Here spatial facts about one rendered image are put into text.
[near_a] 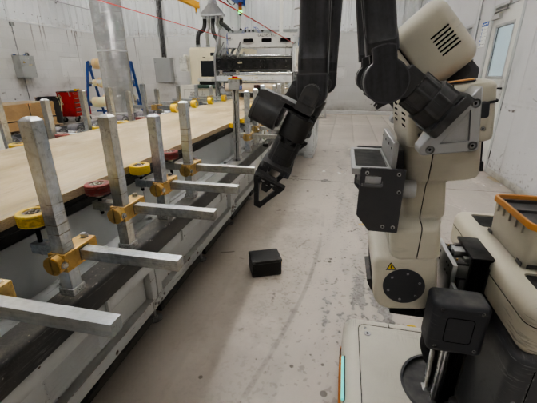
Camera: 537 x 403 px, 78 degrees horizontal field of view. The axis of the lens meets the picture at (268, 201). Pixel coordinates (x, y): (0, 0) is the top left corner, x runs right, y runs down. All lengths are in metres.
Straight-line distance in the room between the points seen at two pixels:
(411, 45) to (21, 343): 1.05
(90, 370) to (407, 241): 1.27
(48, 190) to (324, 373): 1.31
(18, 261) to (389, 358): 1.25
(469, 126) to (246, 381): 1.33
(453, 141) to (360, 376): 0.89
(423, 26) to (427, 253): 0.52
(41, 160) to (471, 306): 1.03
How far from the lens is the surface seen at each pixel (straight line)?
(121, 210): 1.14
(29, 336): 0.96
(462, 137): 0.71
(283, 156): 0.69
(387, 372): 1.36
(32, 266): 1.24
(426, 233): 0.90
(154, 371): 1.75
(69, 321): 0.73
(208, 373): 1.69
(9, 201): 1.22
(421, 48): 0.81
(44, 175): 0.92
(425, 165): 0.87
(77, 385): 1.58
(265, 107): 0.68
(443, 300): 0.91
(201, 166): 1.58
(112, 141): 1.09
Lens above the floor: 1.25
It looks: 21 degrees down
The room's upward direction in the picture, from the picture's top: straight up
